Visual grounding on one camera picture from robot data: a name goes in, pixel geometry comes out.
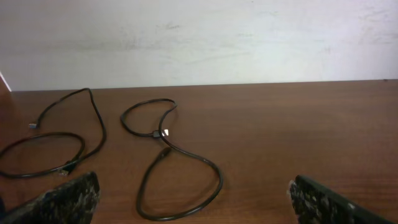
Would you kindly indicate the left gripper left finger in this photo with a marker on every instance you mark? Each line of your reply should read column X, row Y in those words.
column 74, row 201

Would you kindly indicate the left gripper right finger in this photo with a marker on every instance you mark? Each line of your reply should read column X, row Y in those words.
column 314, row 203

